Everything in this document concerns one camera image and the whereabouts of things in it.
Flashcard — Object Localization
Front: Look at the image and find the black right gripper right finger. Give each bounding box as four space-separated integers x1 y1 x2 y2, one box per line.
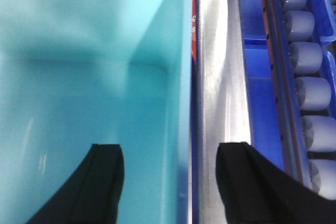
216 142 335 223

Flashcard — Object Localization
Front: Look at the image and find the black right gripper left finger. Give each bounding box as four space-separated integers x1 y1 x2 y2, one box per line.
28 144 124 223

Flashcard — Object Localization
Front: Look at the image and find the light blue plastic bin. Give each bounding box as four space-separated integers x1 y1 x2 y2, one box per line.
1 0 192 223

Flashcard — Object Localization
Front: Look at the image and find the dark blue bin lower right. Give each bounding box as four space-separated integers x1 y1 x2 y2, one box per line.
236 0 289 177

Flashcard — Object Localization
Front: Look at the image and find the grey roller track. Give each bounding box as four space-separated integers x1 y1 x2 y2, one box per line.
280 0 335 200

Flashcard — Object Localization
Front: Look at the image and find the stainless steel shelf rail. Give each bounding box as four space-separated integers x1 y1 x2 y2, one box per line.
197 0 251 223

